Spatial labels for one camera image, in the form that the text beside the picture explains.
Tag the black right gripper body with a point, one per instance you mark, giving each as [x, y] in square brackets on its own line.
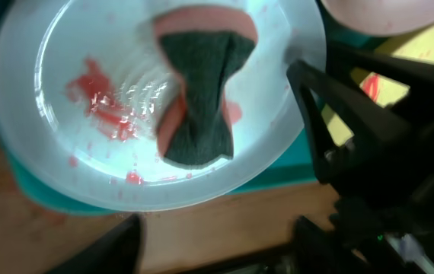
[368, 213]

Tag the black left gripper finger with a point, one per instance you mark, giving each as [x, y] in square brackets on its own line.
[115, 252]

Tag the yellow green plate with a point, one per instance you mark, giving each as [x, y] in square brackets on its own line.
[417, 45]

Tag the white plate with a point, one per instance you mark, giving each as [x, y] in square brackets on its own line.
[381, 18]

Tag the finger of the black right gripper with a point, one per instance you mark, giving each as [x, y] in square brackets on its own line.
[350, 137]

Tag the light blue plate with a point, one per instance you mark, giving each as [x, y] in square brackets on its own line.
[82, 89]

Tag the teal plastic tray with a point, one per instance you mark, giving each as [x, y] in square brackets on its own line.
[293, 167]

